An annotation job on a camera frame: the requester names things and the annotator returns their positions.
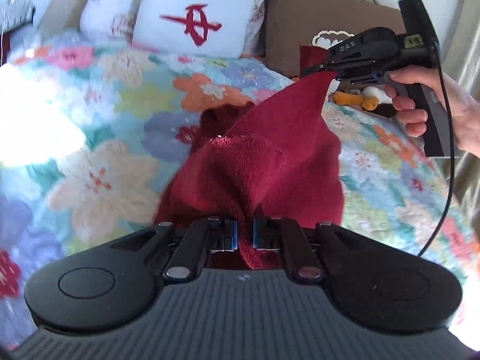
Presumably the dark red knit cardigan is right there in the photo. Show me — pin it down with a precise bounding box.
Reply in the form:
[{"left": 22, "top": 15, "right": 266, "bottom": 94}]
[{"left": 152, "top": 44, "right": 346, "bottom": 271}]

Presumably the person's right hand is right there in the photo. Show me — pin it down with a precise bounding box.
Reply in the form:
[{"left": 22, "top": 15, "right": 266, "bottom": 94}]
[{"left": 385, "top": 66, "right": 479, "bottom": 157}]

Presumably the orange white plush toy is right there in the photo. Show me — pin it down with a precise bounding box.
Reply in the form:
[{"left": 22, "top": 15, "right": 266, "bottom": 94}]
[{"left": 326, "top": 80, "right": 395, "bottom": 119}]

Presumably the brown cushion with cloud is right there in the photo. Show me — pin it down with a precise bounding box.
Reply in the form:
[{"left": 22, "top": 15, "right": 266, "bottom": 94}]
[{"left": 264, "top": 0, "right": 405, "bottom": 77}]

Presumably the white pillow red character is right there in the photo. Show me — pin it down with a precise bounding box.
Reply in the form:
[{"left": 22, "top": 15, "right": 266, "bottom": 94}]
[{"left": 132, "top": 0, "right": 254, "bottom": 59}]

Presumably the floral quilted bedspread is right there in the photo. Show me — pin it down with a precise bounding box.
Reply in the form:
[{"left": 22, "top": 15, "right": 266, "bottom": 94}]
[{"left": 1, "top": 31, "right": 479, "bottom": 349}]

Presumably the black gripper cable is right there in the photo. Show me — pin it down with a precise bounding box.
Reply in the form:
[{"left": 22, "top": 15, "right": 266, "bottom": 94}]
[{"left": 416, "top": 40, "right": 458, "bottom": 259}]

